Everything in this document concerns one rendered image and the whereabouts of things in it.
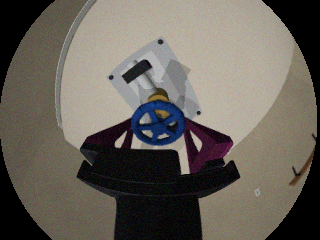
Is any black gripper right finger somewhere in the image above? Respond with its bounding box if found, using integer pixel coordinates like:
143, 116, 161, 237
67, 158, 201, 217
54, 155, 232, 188
184, 117, 234, 174

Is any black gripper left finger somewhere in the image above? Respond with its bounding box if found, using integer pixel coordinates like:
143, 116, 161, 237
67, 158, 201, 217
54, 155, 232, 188
84, 118, 133, 148

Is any grey metal mounting plate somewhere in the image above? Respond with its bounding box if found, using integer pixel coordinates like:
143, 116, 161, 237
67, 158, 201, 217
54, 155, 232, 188
106, 36, 203, 120

